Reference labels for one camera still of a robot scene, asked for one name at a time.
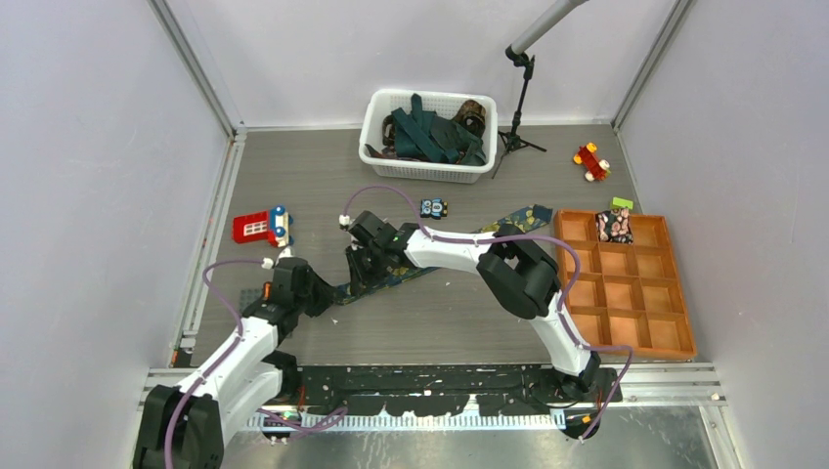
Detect blue yellow floral tie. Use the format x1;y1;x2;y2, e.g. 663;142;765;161
336;204;554;306

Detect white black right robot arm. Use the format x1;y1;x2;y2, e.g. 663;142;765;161
339;211;600;402

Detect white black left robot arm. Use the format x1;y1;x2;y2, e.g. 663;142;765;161
132;257;342;468

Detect orange grey toy block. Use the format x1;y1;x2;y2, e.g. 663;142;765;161
240;281;271;318

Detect blue owl toy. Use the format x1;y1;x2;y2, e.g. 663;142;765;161
419;198;449;220

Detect red toy house block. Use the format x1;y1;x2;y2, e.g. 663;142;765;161
232;204;294;248

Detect dark floral tie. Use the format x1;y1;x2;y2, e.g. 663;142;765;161
364;144;397;159

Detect dark green tie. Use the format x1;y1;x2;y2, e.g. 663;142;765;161
382;94;486;166

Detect white plastic basket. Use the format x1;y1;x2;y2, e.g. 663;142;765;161
359;89;499;184

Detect brown patterned rolled tie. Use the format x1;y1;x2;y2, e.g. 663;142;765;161
452;99;487;137

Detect black tripod stand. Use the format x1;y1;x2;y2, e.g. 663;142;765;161
492;46;547;179

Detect red toy car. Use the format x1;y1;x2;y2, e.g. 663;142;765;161
573;143;610;182

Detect green toy block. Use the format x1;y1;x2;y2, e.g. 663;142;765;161
610;196;634;210

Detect orange wooden compartment tray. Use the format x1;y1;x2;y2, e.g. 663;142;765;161
553;210;697;361

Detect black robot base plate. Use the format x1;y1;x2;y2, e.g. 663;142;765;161
278;364;623;417

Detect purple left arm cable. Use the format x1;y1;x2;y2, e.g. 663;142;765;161
161;257;351;469

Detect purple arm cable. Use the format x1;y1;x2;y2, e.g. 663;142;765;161
337;185;636;443
161;257;351;469

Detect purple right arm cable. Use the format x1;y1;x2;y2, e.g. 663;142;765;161
337;185;636;443

